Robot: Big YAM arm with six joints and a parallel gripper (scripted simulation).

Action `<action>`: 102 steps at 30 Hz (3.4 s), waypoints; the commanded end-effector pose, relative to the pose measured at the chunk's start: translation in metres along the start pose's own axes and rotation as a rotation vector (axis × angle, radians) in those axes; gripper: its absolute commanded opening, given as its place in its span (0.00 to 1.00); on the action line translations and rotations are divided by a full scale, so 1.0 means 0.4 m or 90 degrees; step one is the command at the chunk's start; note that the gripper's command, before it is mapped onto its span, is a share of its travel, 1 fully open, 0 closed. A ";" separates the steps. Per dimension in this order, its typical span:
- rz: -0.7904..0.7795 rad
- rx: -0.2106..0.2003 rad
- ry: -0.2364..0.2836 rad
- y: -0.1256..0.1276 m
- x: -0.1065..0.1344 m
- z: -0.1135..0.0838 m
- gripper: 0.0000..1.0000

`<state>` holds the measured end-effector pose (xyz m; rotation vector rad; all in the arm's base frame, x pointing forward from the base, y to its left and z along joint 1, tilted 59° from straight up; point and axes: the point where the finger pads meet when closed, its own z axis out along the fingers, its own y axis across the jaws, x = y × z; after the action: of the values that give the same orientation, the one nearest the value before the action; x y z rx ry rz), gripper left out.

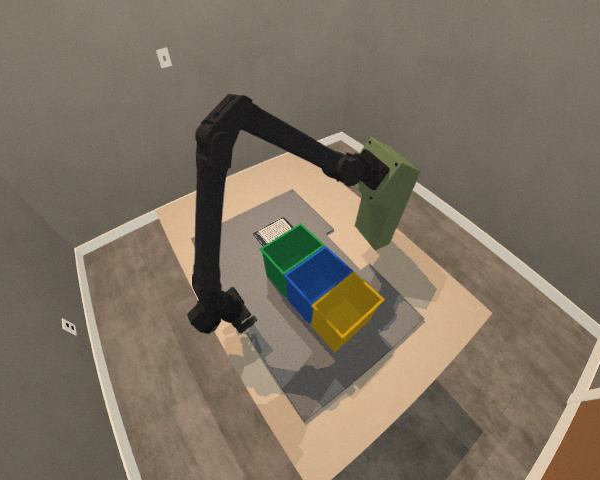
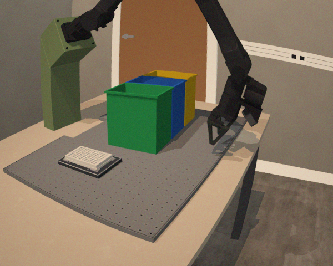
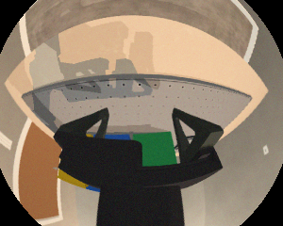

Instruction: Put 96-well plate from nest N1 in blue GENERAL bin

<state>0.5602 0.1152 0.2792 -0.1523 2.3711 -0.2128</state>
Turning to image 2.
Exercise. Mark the green bin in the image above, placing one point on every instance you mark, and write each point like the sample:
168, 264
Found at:
138, 121

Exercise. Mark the yellow open-top bin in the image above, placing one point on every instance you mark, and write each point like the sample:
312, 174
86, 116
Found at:
190, 87

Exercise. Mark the blue open-top bin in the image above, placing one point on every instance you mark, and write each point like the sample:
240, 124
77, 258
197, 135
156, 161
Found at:
178, 98

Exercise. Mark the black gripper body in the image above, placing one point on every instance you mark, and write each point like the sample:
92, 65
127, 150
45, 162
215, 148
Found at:
220, 109

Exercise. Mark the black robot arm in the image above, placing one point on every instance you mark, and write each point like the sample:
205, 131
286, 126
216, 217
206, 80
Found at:
236, 57

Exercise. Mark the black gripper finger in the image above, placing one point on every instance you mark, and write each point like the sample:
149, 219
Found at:
229, 124
223, 128

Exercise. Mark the white well plate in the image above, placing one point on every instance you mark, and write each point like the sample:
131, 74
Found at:
89, 158

